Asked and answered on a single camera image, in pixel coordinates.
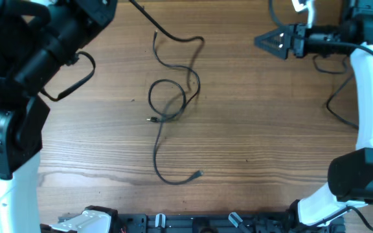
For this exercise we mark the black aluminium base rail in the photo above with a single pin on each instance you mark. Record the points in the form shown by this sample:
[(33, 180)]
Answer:
[(202, 223)]

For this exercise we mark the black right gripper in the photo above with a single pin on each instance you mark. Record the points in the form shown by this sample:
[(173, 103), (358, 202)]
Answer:
[(296, 33)]

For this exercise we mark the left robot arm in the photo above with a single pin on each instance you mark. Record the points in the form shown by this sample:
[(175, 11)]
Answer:
[(36, 40)]

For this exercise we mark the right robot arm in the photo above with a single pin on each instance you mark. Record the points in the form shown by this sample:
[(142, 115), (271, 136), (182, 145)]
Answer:
[(349, 184)]

